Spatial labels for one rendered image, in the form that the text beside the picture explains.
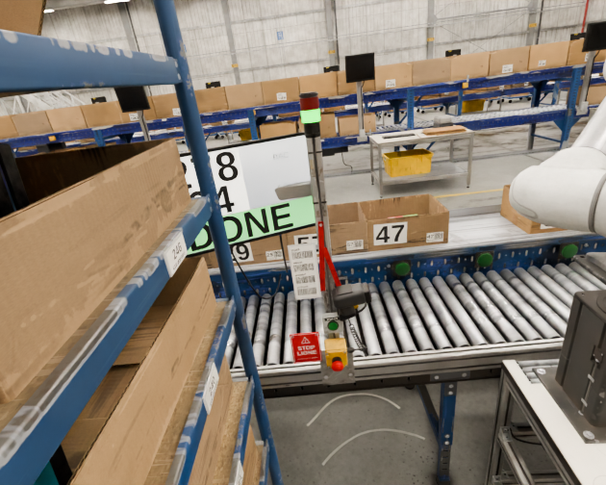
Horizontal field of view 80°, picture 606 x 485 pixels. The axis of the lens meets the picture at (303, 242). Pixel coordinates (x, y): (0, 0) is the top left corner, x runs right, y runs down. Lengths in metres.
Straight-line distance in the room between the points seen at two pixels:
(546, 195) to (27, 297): 1.06
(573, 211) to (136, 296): 0.98
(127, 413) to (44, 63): 0.31
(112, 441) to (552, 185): 1.04
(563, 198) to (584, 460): 0.66
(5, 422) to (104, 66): 0.28
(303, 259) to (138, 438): 0.77
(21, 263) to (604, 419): 1.29
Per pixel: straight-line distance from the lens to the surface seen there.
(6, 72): 0.29
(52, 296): 0.32
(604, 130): 1.30
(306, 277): 1.14
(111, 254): 0.38
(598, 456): 1.29
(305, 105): 0.99
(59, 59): 0.34
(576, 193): 1.09
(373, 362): 1.38
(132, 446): 0.44
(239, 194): 1.10
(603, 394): 1.26
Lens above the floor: 1.70
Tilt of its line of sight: 24 degrees down
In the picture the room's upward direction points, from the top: 8 degrees counter-clockwise
